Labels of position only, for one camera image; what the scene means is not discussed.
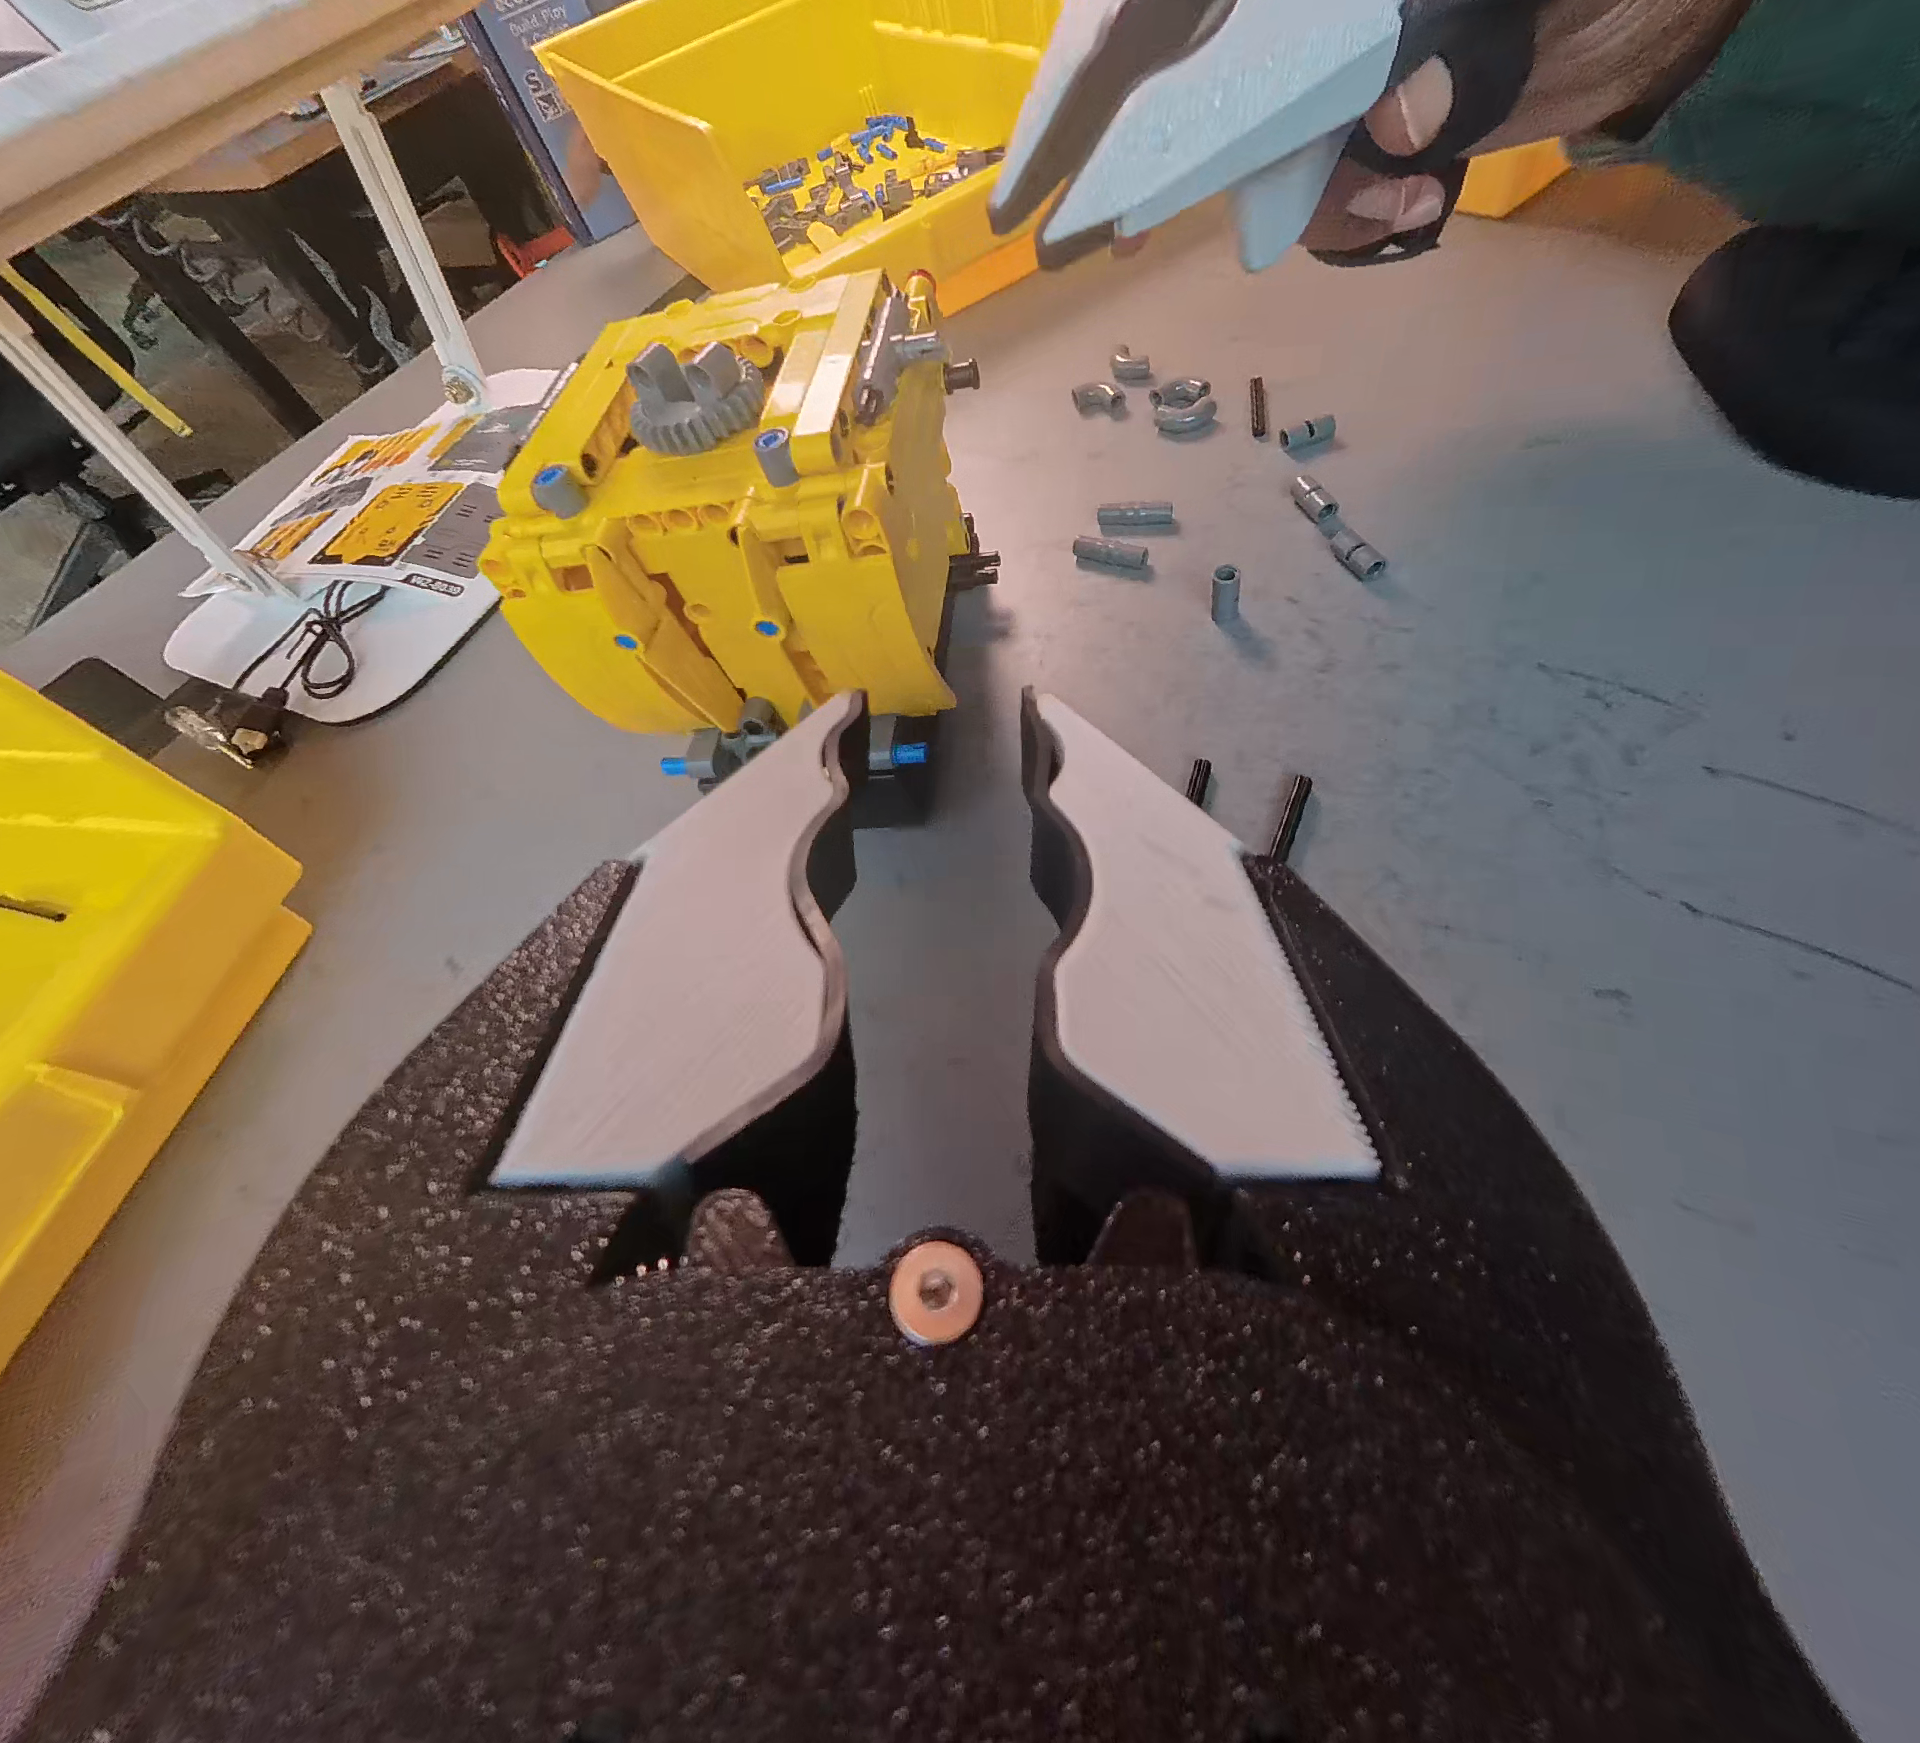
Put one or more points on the yellow lego robot model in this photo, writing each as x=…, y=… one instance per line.
x=834, y=546

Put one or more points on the pile of grey blue parts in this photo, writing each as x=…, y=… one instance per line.
x=834, y=193

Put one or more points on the pile of black red pins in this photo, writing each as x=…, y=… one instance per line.
x=973, y=563

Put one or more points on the thin black lego axle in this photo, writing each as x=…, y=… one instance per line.
x=37, y=910

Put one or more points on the person's right hand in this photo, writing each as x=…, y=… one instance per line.
x=1666, y=17

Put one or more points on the yellow plastic bin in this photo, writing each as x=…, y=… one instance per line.
x=124, y=1025
x=646, y=125

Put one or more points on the person's right forearm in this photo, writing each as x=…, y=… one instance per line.
x=1830, y=49

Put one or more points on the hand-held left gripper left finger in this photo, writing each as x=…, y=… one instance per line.
x=680, y=1025

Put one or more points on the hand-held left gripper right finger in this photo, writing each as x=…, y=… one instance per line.
x=1201, y=1025

